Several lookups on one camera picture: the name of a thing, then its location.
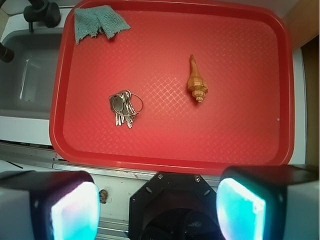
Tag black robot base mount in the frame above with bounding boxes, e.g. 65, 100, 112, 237
128, 172, 224, 240

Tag light blue cloth rag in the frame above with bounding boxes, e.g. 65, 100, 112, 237
74, 5, 131, 45

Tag brown spiral seashell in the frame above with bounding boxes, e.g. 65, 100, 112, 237
187, 54, 209, 103

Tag grey sink basin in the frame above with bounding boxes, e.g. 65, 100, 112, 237
0, 28, 63, 120

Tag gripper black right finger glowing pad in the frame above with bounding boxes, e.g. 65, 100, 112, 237
216, 164, 320, 240

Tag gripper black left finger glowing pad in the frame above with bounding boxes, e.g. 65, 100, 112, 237
0, 170, 100, 240

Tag red plastic tray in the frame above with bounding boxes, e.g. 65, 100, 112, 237
49, 0, 295, 175

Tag silver keys on ring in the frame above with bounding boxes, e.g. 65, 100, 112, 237
108, 89, 144, 129

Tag dark grey faucet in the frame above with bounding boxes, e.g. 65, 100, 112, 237
0, 0, 61, 63

